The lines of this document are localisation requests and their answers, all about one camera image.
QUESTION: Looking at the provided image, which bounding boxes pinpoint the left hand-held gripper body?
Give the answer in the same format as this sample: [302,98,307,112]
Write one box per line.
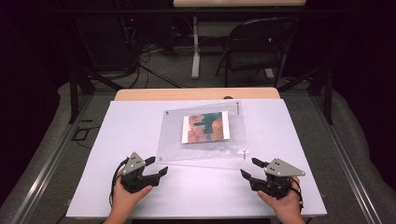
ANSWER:
[120,151,157,194]

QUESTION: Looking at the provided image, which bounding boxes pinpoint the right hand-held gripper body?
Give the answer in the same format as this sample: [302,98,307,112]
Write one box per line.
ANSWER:
[249,157,306,201]

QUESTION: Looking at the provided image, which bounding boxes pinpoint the clear acrylic frame plate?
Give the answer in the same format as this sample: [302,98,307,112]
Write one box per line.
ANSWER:
[160,100,248,171]
[156,101,250,163]

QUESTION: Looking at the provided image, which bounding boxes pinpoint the colourful painting card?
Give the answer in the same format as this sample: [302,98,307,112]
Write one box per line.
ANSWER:
[181,110,231,145]

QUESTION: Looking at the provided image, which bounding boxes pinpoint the person's left hand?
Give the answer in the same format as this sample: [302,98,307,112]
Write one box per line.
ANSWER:
[111,176,154,217]

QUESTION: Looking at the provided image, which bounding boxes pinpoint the person's right hand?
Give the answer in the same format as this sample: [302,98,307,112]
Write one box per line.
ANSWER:
[257,175,302,219]

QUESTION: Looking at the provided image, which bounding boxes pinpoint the wooden table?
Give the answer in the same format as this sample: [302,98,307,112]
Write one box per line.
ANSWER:
[114,87,281,102]

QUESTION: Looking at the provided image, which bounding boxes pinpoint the black metal stand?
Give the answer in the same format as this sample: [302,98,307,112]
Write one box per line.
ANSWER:
[277,65,334,126]
[68,65,124,125]

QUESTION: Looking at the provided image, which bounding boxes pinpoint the black folding chair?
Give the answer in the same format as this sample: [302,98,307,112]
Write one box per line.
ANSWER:
[215,16,299,89]

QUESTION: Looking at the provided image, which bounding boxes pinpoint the beige desk with white legs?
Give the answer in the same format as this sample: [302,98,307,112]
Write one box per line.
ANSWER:
[173,0,308,80]

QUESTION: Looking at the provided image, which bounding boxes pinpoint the black computer tower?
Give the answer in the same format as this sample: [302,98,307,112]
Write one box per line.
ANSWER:
[89,11,142,71]

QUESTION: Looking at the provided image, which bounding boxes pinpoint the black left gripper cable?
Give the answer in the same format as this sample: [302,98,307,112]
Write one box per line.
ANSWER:
[108,157,130,208]

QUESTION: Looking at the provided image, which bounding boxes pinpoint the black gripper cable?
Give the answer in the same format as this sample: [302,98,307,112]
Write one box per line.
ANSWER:
[108,157,130,208]
[290,176,304,210]

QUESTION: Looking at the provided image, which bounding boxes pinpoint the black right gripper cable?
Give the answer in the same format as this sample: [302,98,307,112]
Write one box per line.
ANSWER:
[290,176,304,210]

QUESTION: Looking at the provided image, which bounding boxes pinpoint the aluminium floor rail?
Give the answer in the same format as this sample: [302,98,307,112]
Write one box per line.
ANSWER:
[11,92,95,224]
[310,92,385,224]

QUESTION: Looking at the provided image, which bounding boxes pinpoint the black floor cables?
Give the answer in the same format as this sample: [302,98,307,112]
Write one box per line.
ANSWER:
[123,42,189,90]

